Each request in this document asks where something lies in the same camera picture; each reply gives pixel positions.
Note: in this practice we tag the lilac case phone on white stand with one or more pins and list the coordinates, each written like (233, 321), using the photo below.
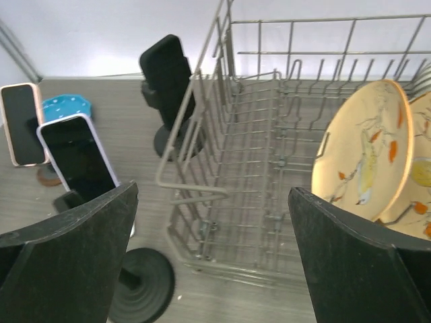
(77, 155)

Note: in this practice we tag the right yellow bird plate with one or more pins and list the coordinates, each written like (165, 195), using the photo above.
(411, 213)

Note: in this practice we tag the black stand front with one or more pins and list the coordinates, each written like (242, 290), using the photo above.
(140, 282)

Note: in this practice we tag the white folding phone stand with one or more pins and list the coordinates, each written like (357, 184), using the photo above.
(132, 233)

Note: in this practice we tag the yellow bird plate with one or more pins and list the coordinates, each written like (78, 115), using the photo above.
(365, 157)
(411, 213)

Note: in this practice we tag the blue dotted plate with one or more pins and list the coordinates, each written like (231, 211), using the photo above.
(65, 105)

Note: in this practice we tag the black stand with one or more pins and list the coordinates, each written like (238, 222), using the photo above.
(162, 135)
(140, 282)

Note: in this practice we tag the metal dish rack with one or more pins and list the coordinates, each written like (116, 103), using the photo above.
(264, 90)

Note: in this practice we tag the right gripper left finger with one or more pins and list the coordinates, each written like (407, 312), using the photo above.
(65, 268)

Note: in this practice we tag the pink case phone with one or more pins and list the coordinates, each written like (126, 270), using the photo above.
(21, 108)

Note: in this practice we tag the round wooden phone stand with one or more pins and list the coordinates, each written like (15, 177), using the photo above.
(47, 176)

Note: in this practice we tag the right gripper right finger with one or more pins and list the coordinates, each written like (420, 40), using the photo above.
(356, 270)

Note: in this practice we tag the left yellow bird plate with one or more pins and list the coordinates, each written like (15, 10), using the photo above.
(365, 157)

